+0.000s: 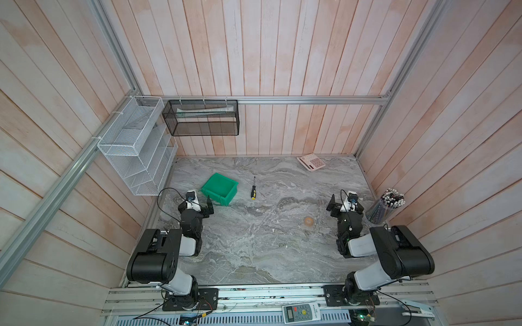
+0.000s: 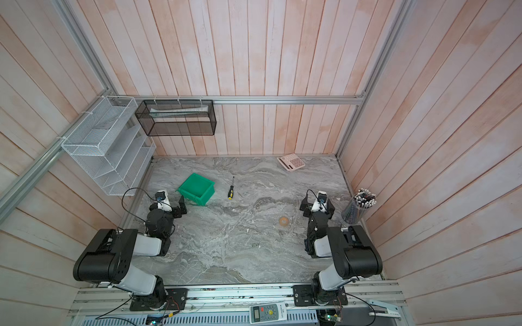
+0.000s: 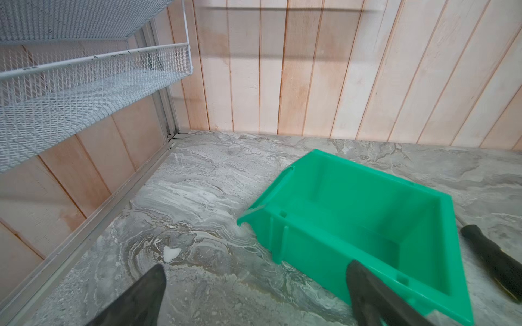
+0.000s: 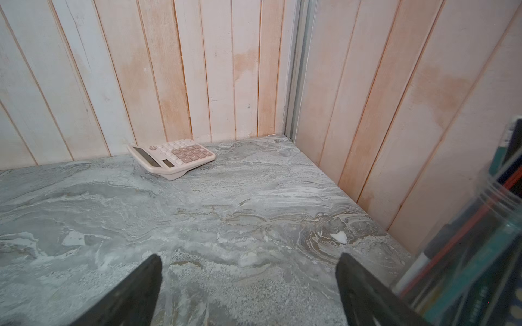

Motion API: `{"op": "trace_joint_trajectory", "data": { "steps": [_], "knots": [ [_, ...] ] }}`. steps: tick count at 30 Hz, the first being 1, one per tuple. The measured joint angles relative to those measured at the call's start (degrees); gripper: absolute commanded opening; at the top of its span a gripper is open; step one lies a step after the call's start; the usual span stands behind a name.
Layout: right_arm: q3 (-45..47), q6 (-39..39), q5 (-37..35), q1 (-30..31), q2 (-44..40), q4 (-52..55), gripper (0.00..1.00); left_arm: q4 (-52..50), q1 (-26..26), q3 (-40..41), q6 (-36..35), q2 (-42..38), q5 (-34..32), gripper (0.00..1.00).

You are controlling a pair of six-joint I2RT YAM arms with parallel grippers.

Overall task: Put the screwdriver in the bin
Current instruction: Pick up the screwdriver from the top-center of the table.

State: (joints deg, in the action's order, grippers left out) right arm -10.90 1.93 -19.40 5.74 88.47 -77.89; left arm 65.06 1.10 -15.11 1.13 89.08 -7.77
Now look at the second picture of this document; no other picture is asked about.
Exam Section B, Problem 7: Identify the green plastic bin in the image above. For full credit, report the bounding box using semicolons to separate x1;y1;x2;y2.
178;173;215;206

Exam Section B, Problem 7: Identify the black yellow screwdriver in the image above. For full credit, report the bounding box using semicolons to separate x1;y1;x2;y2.
227;177;235;200

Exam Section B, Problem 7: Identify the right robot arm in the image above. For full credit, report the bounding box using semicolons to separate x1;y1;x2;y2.
300;192;383;305

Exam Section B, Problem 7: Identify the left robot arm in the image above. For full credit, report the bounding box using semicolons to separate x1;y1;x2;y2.
73;191;188;311

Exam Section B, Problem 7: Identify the small round wooden disc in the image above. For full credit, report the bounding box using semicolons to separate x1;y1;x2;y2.
279;217;290;227

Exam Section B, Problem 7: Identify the mesh pen holder with pens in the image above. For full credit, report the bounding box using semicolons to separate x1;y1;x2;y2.
341;188;377;225

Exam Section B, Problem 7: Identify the black mesh basket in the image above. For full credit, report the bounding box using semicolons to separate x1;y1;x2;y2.
135;99;217;137

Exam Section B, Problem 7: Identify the grey remote controller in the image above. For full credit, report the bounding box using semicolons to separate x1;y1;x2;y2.
250;302;288;324

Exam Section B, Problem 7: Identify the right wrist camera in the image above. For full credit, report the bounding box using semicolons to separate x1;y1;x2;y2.
311;191;328;213

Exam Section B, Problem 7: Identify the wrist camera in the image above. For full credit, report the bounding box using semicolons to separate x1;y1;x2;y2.
311;191;328;213
154;190;172;212

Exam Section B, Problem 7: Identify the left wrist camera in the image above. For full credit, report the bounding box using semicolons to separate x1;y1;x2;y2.
154;190;172;212

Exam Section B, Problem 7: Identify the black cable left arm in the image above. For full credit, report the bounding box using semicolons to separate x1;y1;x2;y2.
121;187;160;225

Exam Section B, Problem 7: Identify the white wire mesh shelf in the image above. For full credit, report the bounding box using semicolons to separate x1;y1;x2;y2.
62;96;156;196

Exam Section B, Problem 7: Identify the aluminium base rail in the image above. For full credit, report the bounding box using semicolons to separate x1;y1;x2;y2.
66;281;414;325

